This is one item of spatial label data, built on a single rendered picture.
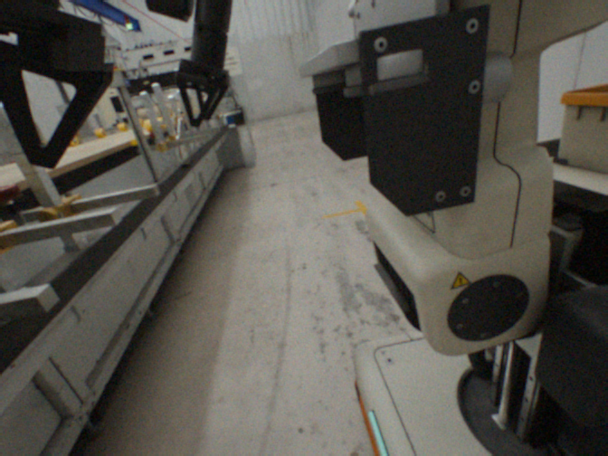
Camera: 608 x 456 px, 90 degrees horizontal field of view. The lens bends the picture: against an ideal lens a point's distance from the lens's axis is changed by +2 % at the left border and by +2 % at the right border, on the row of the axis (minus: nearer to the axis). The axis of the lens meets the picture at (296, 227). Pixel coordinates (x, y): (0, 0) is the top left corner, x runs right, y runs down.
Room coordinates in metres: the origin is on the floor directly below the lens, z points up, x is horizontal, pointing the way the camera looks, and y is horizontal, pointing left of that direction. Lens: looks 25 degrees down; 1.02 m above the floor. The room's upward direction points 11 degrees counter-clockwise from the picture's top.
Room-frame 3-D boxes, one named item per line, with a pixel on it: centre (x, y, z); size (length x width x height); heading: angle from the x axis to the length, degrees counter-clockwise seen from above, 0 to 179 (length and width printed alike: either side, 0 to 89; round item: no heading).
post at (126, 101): (1.58, 0.67, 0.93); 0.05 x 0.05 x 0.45; 1
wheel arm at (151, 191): (0.89, 0.60, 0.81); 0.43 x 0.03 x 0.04; 91
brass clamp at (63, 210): (0.87, 0.66, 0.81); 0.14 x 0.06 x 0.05; 1
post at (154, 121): (1.84, 0.67, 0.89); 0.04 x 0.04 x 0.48; 1
